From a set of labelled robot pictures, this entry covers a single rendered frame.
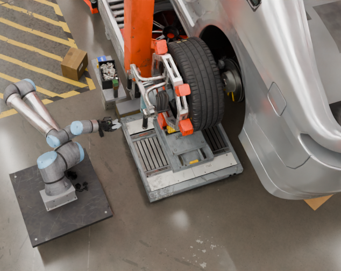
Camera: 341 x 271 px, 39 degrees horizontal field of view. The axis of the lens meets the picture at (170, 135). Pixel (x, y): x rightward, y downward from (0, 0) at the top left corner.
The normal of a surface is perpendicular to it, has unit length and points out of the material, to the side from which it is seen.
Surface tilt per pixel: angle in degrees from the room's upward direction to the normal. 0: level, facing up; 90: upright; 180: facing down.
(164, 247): 0
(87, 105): 0
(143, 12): 90
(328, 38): 2
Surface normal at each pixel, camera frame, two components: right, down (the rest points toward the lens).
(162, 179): 0.08, -0.49
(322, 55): 0.21, -0.14
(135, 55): 0.36, 0.83
